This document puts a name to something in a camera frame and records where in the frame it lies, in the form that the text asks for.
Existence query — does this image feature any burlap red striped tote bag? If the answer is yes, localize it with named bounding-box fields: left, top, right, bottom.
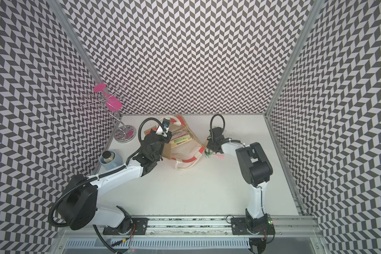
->
left=160, top=114, right=205, bottom=169

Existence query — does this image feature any pink tassel folding fan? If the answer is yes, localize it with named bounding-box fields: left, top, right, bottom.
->
left=215, top=154, right=225, bottom=160

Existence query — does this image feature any green tassel folding fan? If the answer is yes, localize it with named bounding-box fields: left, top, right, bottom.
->
left=204, top=149, right=214, bottom=158

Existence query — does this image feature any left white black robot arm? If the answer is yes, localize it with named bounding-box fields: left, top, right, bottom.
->
left=48, top=131, right=172, bottom=231

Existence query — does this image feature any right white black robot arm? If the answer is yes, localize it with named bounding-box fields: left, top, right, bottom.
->
left=207, top=127, right=273, bottom=235

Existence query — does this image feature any green folding fan in bag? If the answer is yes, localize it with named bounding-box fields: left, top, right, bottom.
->
left=170, top=134, right=192, bottom=146

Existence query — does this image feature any light blue mug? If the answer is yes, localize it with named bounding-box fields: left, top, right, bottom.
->
left=99, top=150, right=123, bottom=171

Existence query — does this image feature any chrome stand with pink cups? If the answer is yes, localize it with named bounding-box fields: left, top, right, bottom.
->
left=80, top=83, right=136, bottom=143

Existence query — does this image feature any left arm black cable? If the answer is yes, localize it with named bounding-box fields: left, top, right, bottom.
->
left=138, top=117, right=164, bottom=144

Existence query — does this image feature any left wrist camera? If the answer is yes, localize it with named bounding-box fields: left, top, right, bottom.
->
left=156, top=117, right=170, bottom=137

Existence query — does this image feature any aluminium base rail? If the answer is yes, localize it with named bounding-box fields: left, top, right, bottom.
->
left=55, top=215, right=324, bottom=254

